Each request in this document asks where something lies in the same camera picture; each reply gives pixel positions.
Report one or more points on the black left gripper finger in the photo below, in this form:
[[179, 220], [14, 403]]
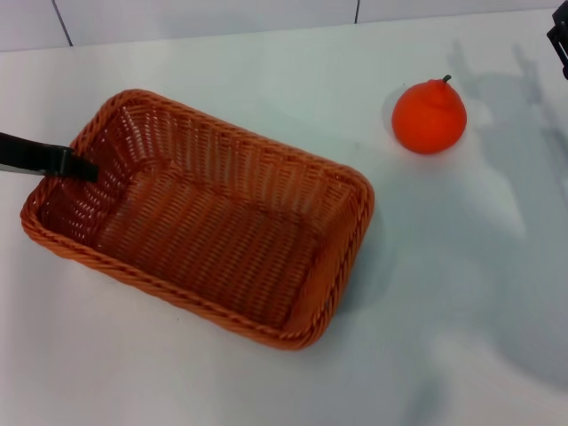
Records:
[[18, 168], [49, 157]]

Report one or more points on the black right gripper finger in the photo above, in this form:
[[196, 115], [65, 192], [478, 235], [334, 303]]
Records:
[[561, 31]]

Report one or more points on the orange toy fruit with stem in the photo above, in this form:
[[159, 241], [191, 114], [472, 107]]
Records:
[[426, 120]]

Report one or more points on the orange woven plastic basket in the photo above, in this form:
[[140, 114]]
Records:
[[213, 239]]

